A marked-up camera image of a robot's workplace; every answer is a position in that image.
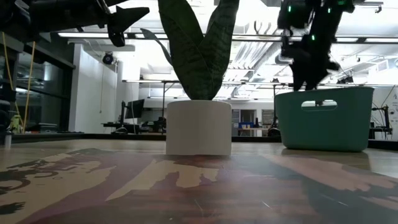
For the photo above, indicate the teal plastic bin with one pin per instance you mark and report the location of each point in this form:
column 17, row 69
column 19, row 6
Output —
column 323, row 130

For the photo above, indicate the dark office desk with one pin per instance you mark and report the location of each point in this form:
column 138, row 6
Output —
column 124, row 127

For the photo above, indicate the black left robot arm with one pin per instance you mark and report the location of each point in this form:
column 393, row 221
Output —
column 14, row 15

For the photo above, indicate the white bottle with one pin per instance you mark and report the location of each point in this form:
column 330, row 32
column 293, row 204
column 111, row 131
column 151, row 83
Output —
column 7, row 141

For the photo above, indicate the round black ceiling speaker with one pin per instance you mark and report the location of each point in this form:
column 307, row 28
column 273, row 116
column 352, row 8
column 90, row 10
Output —
column 108, row 58

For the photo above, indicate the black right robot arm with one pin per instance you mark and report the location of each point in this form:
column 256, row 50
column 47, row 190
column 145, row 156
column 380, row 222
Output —
column 323, row 18

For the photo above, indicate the blue box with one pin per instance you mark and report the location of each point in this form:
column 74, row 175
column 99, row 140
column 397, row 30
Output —
column 245, row 125

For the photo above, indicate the green snake plant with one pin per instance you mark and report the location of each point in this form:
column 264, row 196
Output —
column 196, row 62

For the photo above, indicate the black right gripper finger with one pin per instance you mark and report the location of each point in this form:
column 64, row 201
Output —
column 314, row 84
column 298, row 84

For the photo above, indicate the black upright pole stand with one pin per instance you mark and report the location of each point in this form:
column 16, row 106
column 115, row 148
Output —
column 274, row 130

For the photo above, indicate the black equipment stand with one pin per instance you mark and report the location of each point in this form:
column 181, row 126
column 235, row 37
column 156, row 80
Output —
column 385, row 121

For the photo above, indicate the black computer monitor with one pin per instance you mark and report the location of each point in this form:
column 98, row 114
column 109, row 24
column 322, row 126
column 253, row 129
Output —
column 135, row 109

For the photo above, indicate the black table edge rail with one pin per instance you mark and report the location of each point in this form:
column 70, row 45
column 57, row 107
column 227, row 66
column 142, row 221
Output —
column 93, row 136

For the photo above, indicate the green spray bottle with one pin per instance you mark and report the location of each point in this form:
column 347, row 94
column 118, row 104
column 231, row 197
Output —
column 15, row 123

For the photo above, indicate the white round plant pot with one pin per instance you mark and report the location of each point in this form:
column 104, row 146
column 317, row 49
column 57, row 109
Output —
column 199, row 127

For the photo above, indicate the printed pink brown table mat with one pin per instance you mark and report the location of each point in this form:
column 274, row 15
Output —
column 199, row 193

